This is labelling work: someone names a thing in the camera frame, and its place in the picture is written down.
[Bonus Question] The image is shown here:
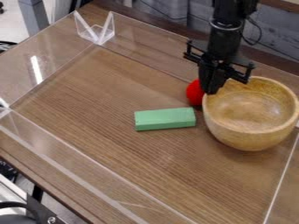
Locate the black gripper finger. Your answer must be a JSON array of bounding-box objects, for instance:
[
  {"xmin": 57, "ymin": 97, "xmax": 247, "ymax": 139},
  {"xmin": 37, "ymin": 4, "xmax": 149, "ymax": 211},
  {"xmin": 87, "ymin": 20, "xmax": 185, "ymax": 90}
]
[
  {"xmin": 209, "ymin": 66, "xmax": 227, "ymax": 95},
  {"xmin": 199, "ymin": 61, "xmax": 213, "ymax": 93}
]

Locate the red plush fruit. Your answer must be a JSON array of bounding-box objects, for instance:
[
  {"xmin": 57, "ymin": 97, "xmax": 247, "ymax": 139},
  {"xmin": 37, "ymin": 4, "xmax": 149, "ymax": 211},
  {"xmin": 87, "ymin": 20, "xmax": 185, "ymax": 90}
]
[{"xmin": 185, "ymin": 79, "xmax": 204, "ymax": 106}]

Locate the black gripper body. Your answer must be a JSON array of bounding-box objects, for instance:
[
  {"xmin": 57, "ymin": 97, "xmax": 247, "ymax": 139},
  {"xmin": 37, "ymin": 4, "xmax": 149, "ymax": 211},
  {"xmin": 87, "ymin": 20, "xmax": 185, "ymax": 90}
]
[{"xmin": 183, "ymin": 39, "xmax": 256, "ymax": 84}]

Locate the clear acrylic tray wall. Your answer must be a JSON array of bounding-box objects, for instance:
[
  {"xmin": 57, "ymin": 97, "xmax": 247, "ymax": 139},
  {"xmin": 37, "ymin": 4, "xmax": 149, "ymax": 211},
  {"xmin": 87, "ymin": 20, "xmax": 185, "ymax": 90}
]
[{"xmin": 0, "ymin": 10, "xmax": 299, "ymax": 224}]

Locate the black clamp bracket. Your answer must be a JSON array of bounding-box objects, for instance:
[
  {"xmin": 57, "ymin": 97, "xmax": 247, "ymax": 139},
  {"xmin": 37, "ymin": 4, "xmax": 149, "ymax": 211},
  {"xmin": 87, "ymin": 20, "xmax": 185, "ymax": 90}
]
[{"xmin": 0, "ymin": 194, "xmax": 68, "ymax": 224}]

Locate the wooden bowl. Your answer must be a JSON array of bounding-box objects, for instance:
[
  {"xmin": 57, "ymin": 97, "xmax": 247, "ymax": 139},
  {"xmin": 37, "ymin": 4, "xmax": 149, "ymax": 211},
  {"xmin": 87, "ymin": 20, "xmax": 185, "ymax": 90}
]
[{"xmin": 201, "ymin": 76, "xmax": 299, "ymax": 151}]

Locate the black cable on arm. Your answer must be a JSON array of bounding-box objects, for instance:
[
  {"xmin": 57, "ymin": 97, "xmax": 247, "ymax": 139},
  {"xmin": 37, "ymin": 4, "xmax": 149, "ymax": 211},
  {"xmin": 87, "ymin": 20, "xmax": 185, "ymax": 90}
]
[{"xmin": 240, "ymin": 16, "xmax": 264, "ymax": 46}]

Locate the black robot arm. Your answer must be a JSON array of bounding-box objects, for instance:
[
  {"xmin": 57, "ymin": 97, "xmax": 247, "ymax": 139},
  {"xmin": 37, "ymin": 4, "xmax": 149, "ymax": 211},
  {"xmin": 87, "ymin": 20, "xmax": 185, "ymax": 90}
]
[{"xmin": 183, "ymin": 0, "xmax": 257, "ymax": 95}]

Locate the grey table leg post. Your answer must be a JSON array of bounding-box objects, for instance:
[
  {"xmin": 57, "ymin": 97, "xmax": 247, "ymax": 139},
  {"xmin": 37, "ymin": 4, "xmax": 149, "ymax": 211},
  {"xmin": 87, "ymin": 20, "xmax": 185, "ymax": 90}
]
[{"xmin": 17, "ymin": 0, "xmax": 49, "ymax": 36}]

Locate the green rectangular block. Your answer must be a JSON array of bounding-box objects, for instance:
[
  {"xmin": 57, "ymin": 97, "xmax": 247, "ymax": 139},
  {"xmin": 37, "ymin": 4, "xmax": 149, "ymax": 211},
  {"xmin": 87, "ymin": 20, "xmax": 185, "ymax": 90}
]
[{"xmin": 135, "ymin": 108, "xmax": 196, "ymax": 131}]

